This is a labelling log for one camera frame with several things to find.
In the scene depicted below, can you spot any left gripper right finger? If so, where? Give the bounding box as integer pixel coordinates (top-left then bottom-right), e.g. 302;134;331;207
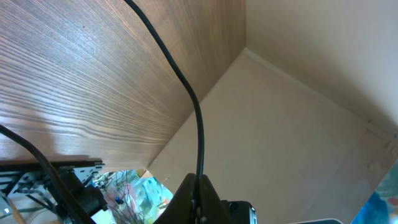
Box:
198;175;233;224

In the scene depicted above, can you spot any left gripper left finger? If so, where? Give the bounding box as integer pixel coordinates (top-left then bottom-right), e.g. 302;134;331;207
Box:
154;173;195;224

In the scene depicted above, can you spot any black USB cable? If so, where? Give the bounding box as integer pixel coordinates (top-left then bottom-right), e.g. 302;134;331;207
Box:
123;0;206;200

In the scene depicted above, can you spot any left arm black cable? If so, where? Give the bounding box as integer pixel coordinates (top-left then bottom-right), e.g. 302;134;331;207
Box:
0;124;97;224

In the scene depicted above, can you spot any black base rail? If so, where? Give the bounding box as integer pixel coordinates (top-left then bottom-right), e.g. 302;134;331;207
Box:
0;159;108;224

